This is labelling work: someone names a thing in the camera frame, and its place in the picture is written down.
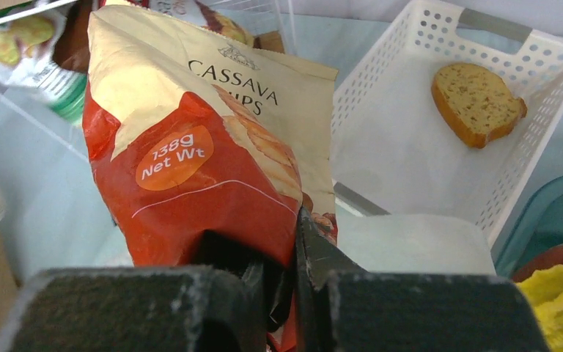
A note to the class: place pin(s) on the beige paper snack pouch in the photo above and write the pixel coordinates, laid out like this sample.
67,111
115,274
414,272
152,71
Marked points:
164,209

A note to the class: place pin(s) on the white plastic basket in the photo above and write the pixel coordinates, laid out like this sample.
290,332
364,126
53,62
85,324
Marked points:
390,144

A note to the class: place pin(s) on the red toy pepper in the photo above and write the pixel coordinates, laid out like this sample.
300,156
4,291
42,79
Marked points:
545,260

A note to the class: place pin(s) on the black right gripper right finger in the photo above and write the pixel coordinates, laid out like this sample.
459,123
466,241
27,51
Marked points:
342,307

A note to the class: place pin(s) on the green white chips bag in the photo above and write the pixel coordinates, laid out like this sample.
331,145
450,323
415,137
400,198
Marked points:
26,49

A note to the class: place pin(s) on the teal plastic tub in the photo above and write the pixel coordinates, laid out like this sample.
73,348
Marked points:
538,228

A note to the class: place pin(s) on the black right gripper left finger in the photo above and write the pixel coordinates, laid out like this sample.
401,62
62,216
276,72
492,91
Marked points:
227,300

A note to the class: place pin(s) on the slice of toasted bread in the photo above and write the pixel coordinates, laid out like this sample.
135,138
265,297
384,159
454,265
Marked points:
476,103

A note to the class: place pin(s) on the white wire wooden shelf rack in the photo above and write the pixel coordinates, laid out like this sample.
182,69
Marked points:
161,89

